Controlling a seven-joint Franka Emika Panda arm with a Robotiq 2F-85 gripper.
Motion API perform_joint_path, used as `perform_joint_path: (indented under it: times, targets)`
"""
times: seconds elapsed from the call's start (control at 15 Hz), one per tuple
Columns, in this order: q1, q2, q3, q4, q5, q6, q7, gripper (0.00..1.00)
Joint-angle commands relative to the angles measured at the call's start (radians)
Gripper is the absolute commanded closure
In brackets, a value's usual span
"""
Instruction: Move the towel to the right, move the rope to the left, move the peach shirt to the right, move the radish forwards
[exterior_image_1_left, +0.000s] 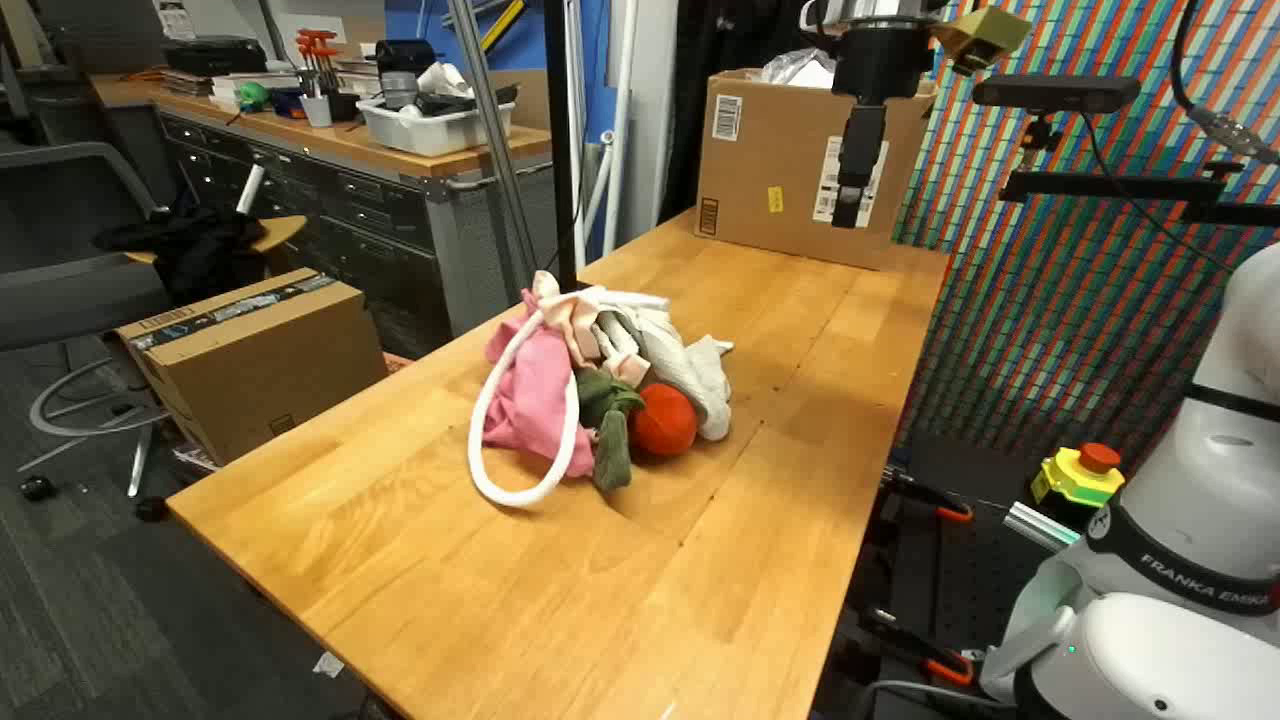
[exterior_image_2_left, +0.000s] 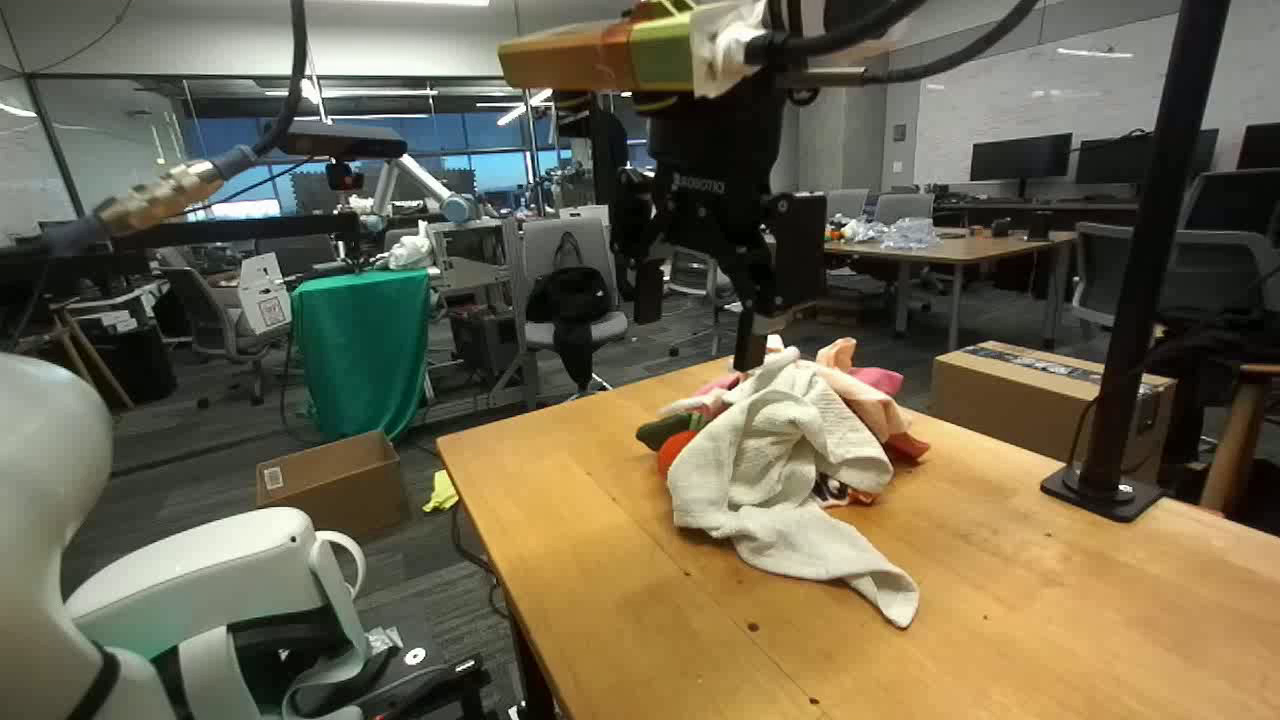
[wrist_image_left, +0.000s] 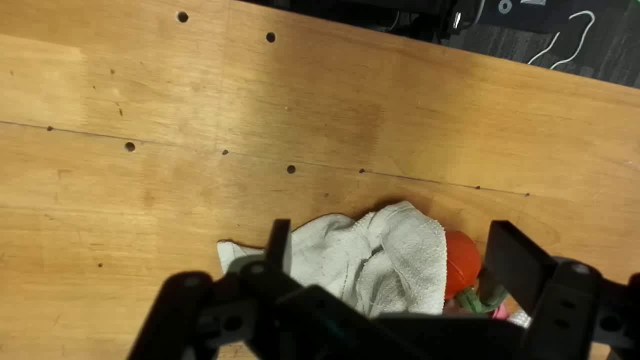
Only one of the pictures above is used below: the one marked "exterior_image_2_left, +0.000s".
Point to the wooden office desk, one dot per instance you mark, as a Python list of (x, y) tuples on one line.
[(959, 258)]

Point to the white towel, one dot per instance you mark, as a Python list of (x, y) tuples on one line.
[(748, 476)]

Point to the small cardboard box on floor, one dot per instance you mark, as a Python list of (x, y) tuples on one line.
[(346, 484)]

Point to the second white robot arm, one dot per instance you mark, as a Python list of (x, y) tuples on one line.
[(245, 618)]

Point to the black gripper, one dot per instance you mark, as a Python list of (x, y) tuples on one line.
[(712, 167)]

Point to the dark green cloth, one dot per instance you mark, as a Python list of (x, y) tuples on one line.
[(666, 426)]

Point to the black office chair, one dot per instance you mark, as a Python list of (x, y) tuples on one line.
[(575, 315)]

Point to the black camera stand pole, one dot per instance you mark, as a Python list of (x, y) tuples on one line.
[(1099, 482)]

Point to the peach shirt with orange print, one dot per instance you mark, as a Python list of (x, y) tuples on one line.
[(879, 415)]

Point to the green draped cloth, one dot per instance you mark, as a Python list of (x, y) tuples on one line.
[(361, 351)]

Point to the cardboard box beside table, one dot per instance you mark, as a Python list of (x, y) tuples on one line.
[(1033, 398)]

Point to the pink cloth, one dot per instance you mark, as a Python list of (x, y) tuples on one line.
[(844, 384)]

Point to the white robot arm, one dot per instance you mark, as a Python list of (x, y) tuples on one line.
[(794, 220)]

